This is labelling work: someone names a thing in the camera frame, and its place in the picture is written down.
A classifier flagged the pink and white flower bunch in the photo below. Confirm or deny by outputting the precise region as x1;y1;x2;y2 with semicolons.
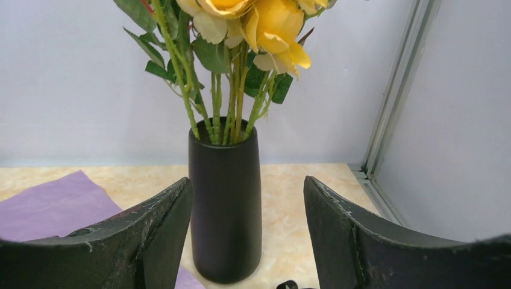
113;0;214;141

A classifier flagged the yellow rose bunch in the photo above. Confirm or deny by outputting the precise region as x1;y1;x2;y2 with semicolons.
175;1;334;146

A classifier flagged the right aluminium frame post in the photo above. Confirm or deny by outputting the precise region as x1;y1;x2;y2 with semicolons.
348;0;442;228

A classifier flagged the black vase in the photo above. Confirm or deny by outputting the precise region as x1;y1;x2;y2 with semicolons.
188;121;262;284

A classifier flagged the purple wrapping paper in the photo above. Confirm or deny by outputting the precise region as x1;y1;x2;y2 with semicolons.
1;171;201;288

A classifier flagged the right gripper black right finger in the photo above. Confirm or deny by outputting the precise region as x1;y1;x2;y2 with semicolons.
303;176;510;288

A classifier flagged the black ribbon with gold lettering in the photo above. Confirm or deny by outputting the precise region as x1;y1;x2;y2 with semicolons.
276;279;313;289

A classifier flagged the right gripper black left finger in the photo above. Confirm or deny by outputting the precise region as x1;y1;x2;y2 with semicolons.
1;177;193;288

